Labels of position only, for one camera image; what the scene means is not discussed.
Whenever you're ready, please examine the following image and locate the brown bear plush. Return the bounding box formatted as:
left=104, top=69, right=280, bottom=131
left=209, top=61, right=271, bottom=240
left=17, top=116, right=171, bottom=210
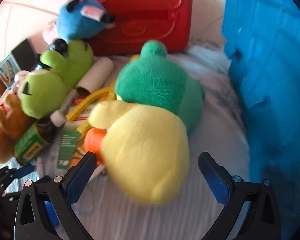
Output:
left=0, top=93, right=35, bottom=164

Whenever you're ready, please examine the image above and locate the yellow green duck plush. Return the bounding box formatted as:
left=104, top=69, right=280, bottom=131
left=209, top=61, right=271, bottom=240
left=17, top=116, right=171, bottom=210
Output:
left=84, top=40, right=205, bottom=205

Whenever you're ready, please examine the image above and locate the green labelled dark bottle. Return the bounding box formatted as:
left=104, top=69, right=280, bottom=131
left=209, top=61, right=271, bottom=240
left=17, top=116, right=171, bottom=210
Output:
left=13, top=117, right=57, bottom=166

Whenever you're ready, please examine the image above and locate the green frog plush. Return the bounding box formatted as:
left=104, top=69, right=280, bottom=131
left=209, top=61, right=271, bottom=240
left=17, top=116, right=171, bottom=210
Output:
left=20, top=40, right=94, bottom=119

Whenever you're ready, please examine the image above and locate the white small pig plush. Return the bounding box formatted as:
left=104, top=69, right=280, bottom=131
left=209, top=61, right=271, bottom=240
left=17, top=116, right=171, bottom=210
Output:
left=11, top=70, right=30, bottom=98

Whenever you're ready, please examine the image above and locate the black gift box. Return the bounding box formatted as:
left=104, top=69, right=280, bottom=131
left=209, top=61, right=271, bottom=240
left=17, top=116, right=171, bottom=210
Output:
left=0, top=39, right=36, bottom=88

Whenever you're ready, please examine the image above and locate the cardboard tube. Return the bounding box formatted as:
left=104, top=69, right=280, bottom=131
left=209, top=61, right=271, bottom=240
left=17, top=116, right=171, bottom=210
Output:
left=75, top=57, right=114, bottom=96

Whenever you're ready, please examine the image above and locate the yellow plastic hanger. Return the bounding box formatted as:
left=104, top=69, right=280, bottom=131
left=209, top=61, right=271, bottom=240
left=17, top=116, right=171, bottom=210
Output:
left=66, top=80, right=116, bottom=122

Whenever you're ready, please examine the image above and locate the black toy gun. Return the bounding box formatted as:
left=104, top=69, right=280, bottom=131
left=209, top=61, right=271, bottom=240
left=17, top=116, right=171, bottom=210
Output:
left=31, top=38, right=68, bottom=71

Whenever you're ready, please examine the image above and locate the blue dressed pig plush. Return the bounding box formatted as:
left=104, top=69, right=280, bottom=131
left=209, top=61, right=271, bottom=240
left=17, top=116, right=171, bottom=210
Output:
left=42, top=0, right=115, bottom=44

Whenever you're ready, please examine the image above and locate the blue plastic storage crate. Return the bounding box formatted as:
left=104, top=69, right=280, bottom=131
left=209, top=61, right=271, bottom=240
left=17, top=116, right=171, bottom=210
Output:
left=222, top=0, right=300, bottom=239

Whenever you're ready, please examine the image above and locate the red toy suitcase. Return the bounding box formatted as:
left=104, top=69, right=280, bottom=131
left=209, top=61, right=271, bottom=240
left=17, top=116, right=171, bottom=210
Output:
left=89, top=0, right=193, bottom=56

